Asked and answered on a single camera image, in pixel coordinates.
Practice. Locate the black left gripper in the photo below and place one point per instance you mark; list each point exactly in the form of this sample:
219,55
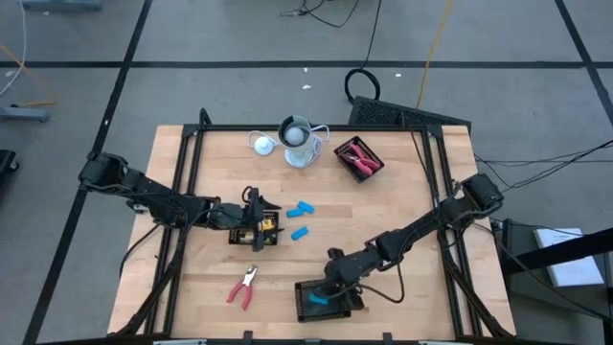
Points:
254,218

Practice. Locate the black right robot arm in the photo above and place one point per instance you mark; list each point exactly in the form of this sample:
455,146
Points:
421,225

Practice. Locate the black mesh computer case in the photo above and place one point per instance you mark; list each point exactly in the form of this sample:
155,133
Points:
383,112

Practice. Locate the black aluminium table frame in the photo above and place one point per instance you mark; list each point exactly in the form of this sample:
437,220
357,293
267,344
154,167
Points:
311,128

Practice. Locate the black metal beam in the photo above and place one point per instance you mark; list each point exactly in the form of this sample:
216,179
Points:
551,251

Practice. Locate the grey metal base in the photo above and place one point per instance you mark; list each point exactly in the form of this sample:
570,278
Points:
62,5

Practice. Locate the grey stand foot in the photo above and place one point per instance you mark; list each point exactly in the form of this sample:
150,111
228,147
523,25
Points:
24,114

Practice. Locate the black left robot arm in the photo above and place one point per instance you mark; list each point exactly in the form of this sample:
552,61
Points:
158,199

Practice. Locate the white booklet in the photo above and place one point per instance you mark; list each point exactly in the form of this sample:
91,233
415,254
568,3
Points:
574,273

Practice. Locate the yellow supply pack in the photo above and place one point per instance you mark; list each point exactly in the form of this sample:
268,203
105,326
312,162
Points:
268,224
246,235

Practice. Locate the black caster wheel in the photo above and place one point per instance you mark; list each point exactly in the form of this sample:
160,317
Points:
7,163

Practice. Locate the white cylindrical lamp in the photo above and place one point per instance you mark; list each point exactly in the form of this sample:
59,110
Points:
306,148

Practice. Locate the blue eraser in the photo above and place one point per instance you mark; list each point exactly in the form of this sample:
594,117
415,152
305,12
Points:
317,300
305,207
295,212
300,233

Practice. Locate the black plastic mesh basket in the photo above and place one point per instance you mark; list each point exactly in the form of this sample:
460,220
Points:
346,144
272,239
311,314

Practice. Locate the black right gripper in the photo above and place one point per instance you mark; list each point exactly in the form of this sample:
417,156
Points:
352,270

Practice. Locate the white round puck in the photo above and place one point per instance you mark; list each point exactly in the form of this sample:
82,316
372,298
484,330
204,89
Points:
263,145

